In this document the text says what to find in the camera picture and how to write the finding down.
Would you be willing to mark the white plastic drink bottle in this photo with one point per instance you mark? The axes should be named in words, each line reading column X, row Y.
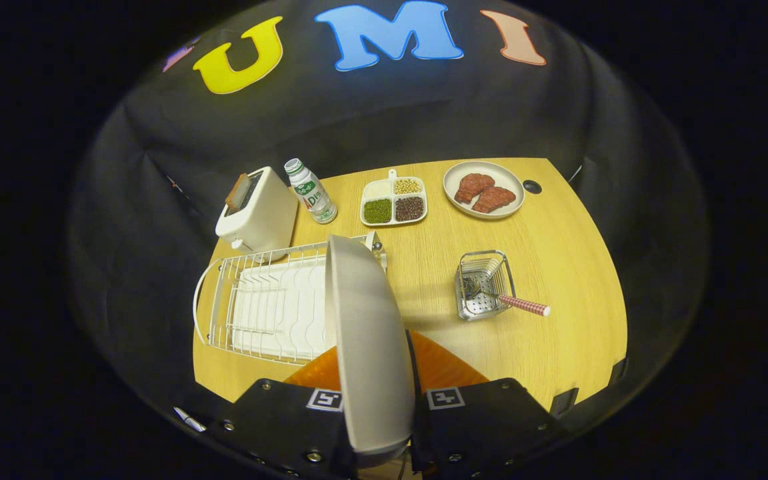
column 310, row 193

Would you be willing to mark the beige plate with meat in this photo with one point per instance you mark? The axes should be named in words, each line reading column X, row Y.
column 514, row 183

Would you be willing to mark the brown toast slice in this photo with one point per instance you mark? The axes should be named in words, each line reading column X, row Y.
column 237, row 193

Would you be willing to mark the red meat patty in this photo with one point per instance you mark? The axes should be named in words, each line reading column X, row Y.
column 492, row 198
column 472, row 186

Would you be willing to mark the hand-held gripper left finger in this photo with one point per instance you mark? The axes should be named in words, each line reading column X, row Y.
column 277, row 426

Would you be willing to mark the white divided snack tray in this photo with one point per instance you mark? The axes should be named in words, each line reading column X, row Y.
column 392, row 196

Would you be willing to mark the black backdrop cloth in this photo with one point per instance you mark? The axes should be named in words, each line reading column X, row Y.
column 357, row 113

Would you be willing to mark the green mung beans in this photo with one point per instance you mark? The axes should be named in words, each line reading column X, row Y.
column 377, row 210

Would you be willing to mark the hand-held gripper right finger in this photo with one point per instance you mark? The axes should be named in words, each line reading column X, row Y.
column 484, row 426

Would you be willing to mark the black table edge bracket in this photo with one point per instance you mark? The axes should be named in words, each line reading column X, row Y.
column 618, row 370
column 562, row 402

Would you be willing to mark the metal mesh basket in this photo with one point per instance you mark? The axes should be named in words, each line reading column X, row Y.
column 480, row 306

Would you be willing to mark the white drain tray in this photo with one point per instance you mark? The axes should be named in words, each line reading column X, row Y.
column 277, row 313

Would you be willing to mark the yellow soybeans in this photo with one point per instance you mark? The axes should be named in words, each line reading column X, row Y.
column 407, row 186

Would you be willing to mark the white rice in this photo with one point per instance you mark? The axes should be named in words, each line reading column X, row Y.
column 378, row 190

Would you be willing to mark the dark red beans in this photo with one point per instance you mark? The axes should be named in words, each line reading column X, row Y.
column 409, row 208

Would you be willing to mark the black table grommet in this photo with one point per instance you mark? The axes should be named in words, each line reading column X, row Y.
column 532, row 186

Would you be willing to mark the white toaster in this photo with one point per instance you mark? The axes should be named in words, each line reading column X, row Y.
column 264, row 213

